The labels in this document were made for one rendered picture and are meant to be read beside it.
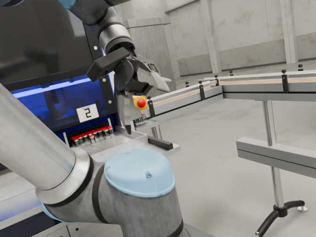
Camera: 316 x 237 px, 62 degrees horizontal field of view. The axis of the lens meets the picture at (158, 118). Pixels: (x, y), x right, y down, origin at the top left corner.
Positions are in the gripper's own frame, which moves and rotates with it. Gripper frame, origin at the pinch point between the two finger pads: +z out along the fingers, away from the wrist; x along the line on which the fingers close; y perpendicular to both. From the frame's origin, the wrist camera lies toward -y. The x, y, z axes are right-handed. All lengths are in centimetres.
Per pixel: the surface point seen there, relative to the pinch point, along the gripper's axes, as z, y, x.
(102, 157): -10.5, 13.6, 39.4
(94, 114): -36, 24, 49
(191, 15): -784, 913, 311
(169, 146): -3.0, 27.7, 22.1
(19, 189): -8, -11, 49
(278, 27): -447, 937, 88
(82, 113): -37, 19, 50
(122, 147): -11.9, 20.4, 35.9
